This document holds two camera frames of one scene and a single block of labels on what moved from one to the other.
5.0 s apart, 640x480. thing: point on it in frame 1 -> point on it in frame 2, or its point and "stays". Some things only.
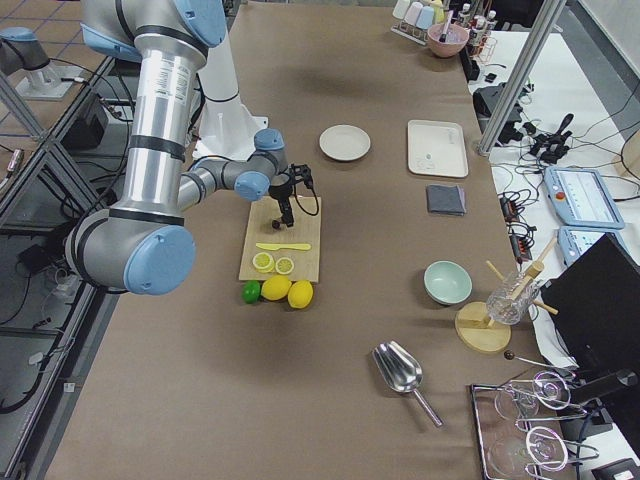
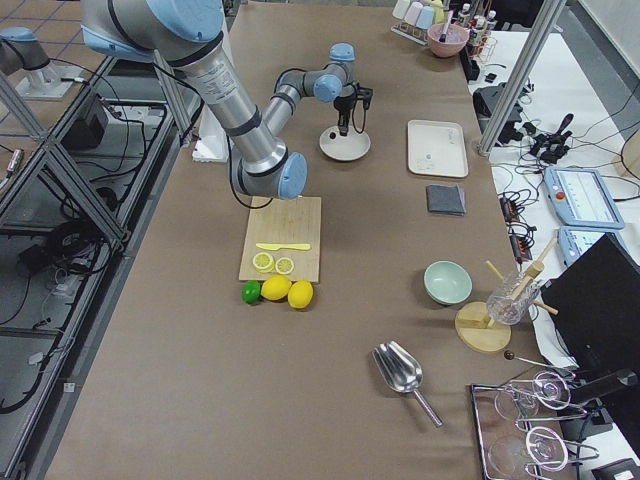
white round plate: x=344 y=142 stays
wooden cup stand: x=474 y=329 stays
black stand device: x=486 y=101 stays
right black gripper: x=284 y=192 -> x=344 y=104
